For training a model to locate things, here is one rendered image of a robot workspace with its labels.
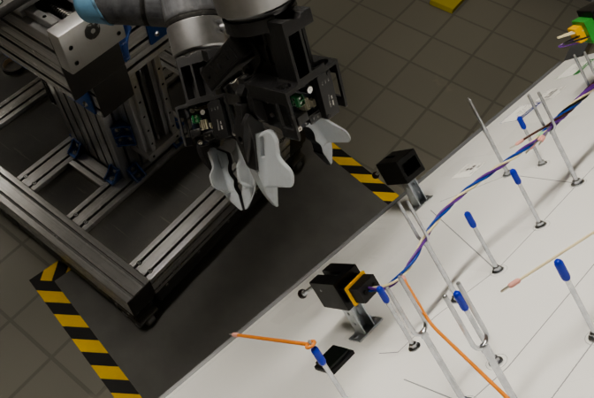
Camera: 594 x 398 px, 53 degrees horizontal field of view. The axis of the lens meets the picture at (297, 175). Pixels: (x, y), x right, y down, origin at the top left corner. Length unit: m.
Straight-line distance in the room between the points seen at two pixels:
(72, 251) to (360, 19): 1.68
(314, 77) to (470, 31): 2.39
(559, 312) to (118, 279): 1.40
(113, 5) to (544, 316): 0.70
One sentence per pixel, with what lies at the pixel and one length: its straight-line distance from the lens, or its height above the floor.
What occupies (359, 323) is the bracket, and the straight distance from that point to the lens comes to 0.78.
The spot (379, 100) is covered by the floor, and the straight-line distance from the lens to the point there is 2.53.
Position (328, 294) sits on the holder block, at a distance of 0.76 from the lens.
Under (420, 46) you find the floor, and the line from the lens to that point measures 2.81.
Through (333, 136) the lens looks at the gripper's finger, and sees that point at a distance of 0.66.
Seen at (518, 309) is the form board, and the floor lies 1.21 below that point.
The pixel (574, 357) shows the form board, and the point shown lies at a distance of 0.61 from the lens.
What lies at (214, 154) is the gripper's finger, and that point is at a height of 1.18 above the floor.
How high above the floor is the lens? 1.81
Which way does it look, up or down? 53 degrees down
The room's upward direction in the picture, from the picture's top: straight up
